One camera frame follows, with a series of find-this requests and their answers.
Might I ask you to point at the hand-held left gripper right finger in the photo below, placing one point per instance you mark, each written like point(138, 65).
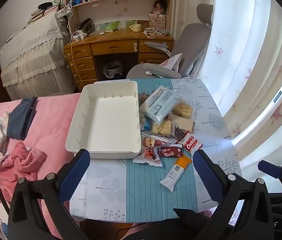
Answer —
point(207, 177)

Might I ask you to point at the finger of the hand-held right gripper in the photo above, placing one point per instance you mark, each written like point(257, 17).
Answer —
point(269, 168)

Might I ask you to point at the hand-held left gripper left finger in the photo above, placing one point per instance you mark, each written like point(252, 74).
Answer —
point(74, 172)

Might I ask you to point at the white orange snack bar packet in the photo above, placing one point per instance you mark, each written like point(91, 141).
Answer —
point(174, 175)

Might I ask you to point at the red cookie packet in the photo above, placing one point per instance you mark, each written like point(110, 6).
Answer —
point(191, 143)

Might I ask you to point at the small dark red snack packet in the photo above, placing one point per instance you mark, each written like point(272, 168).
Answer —
point(169, 152)

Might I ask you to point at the dark red clear snack packet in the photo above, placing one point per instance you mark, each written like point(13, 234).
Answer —
point(179, 133)

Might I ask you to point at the brown paper snack packet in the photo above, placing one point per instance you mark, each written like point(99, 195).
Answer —
point(184, 125)

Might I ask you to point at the white plastic storage box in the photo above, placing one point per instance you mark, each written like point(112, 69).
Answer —
point(106, 120)

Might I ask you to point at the white red cartoon snack packet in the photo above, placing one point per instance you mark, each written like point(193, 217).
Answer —
point(148, 155)

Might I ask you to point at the yellow puffed rice cake packet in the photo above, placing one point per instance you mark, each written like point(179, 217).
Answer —
point(161, 127)
point(182, 110)

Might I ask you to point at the small blue white snack packet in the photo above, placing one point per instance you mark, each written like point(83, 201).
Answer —
point(145, 123)

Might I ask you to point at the large blue white snack packet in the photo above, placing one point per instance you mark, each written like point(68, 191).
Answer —
point(159, 102)

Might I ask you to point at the red clear nut packet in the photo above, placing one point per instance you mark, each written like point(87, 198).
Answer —
point(146, 97)

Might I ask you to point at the pink towel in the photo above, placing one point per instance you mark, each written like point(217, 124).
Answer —
point(26, 160)

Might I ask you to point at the pink bedsheet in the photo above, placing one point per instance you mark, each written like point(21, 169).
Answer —
point(48, 120)

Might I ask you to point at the navy blue cloth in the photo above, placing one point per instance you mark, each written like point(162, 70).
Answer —
point(21, 120)

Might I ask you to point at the trash bin with plastic liner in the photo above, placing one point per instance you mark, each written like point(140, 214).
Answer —
point(112, 71)

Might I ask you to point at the white leaf print curtain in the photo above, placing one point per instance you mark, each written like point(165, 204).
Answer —
point(243, 55)

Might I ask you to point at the white plastic bag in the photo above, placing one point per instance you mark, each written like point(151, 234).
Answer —
point(172, 62)

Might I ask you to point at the white lace covered cabinet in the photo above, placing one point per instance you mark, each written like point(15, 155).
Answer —
point(31, 55)

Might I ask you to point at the wooden desk with drawers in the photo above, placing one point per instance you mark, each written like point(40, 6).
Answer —
point(116, 46)

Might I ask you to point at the white power strip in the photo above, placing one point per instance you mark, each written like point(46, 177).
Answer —
point(79, 36)

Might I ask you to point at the grey office chair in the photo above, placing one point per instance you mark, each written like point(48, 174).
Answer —
point(193, 40)

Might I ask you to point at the black patterned bag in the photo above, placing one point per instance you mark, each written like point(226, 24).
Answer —
point(86, 26)

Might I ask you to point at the green tissue pack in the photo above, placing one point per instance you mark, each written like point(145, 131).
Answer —
point(109, 26)

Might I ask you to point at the cream mug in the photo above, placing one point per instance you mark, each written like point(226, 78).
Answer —
point(136, 28)

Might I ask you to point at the floral fabric pouch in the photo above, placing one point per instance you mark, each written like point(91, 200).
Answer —
point(64, 12)

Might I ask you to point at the stack of books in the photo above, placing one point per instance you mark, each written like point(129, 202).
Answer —
point(41, 13)

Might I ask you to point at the white patterned box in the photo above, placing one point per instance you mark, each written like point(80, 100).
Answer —
point(157, 23)

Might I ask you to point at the wooden bookshelf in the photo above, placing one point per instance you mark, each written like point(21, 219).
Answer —
point(121, 7)

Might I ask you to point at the doll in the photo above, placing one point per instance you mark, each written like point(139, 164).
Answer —
point(158, 8)

